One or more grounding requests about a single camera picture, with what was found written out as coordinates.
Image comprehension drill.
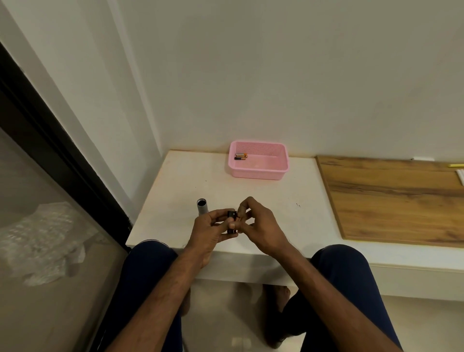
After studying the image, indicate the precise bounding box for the person's right hand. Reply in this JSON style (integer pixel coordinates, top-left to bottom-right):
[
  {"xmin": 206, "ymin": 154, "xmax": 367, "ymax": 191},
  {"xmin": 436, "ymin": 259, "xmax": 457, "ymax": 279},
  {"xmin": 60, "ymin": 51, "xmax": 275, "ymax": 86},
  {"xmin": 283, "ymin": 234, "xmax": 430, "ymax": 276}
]
[{"xmin": 237, "ymin": 196, "xmax": 302, "ymax": 257}]

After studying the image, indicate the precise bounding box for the wood-grain board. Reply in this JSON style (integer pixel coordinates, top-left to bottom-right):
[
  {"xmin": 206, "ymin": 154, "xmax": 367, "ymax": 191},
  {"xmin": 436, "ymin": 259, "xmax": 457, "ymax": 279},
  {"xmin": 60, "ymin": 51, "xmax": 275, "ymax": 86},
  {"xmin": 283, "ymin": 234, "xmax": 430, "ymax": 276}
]
[{"xmin": 315, "ymin": 156, "xmax": 464, "ymax": 249}]

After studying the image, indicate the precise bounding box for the pink plastic basket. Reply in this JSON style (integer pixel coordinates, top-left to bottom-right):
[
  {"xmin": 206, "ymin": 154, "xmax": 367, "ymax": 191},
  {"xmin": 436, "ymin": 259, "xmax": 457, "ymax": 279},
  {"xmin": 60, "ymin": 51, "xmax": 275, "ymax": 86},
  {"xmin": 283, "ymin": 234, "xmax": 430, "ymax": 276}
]
[{"xmin": 228, "ymin": 140, "xmax": 290, "ymax": 181}]

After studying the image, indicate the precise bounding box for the person's right foot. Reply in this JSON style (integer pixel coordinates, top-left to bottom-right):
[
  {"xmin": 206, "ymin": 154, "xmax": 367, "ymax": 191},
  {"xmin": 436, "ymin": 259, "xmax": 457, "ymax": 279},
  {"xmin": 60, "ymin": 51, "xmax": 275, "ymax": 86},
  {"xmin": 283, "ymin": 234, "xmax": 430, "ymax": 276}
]
[{"xmin": 275, "ymin": 286, "xmax": 291, "ymax": 312}]

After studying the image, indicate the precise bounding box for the person's left hand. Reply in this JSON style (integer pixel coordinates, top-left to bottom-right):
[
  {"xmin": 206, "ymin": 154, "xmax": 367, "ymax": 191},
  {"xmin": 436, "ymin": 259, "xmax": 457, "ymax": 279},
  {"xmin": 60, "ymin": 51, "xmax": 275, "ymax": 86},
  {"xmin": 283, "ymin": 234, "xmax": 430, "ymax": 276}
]
[{"xmin": 183, "ymin": 208, "xmax": 240, "ymax": 269}]

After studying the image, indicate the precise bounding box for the person's left leg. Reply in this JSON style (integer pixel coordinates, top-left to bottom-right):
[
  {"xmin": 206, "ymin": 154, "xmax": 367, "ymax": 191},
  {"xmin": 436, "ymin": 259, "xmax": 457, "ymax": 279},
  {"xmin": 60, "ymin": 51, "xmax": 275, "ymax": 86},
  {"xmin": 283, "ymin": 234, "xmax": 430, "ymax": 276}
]
[{"xmin": 92, "ymin": 240, "xmax": 184, "ymax": 352}]

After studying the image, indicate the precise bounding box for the clear bubble wrap sheet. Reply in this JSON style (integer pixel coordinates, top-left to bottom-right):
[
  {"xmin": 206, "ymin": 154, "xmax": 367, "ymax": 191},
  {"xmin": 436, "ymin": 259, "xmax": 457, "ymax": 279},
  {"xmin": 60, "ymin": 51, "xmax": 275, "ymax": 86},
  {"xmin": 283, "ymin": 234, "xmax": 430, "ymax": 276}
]
[{"xmin": 0, "ymin": 202, "xmax": 101, "ymax": 287}]

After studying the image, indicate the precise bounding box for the person's left forearm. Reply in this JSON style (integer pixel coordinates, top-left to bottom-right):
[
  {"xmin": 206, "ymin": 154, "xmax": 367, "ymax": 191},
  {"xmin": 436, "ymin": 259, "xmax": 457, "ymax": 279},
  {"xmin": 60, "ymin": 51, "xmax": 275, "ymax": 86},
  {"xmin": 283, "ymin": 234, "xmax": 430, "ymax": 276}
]
[{"xmin": 105, "ymin": 250, "xmax": 203, "ymax": 352}]

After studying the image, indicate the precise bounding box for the black door frame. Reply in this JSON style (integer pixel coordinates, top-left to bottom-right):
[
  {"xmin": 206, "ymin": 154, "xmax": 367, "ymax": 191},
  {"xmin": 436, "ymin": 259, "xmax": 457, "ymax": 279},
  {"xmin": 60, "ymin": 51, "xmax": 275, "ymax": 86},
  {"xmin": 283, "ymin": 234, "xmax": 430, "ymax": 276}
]
[{"xmin": 0, "ymin": 42, "xmax": 132, "ymax": 251}]

